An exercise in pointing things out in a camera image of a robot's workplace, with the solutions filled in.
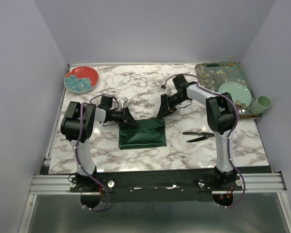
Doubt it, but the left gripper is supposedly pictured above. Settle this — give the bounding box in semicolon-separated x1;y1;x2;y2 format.
109;107;139;129

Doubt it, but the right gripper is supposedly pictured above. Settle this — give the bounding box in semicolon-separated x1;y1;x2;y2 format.
156;92;186;118

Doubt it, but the dark green cloth napkin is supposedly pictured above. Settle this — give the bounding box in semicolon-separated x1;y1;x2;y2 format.
119;117;166;150

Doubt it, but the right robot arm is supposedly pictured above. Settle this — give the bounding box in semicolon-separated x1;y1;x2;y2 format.
157;74;239;190

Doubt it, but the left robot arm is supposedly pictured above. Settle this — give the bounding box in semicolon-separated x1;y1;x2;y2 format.
61;94;139;192

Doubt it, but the floral teal serving tray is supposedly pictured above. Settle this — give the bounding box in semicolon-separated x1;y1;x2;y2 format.
195;61;262;119

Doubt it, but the red plate with blue flower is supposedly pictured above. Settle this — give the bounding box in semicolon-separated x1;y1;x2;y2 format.
64;66;99;94

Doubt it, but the light green plate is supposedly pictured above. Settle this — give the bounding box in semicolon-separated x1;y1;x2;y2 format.
218;82;252;109

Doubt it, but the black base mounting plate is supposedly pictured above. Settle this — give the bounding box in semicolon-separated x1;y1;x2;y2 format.
70;168;242;205

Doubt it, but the light green cup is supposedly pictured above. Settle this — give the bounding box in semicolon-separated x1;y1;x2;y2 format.
250;96;272;115

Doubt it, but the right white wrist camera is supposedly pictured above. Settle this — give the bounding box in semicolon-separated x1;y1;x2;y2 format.
165;87;172;97

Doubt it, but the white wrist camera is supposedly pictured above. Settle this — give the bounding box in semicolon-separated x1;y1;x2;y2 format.
118;97;128;109
165;87;172;97

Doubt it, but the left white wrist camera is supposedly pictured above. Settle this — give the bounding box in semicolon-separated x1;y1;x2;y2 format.
118;97;128;109

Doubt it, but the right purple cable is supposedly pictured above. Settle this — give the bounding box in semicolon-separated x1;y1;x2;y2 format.
162;74;246;209

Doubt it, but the purple cable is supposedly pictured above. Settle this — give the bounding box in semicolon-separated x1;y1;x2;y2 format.
162;74;246;209
74;94;121;212

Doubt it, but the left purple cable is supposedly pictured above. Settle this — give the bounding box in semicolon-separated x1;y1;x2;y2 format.
74;94;121;212

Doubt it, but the aluminium frame rail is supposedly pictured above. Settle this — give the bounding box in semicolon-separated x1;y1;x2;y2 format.
29;173;287;195

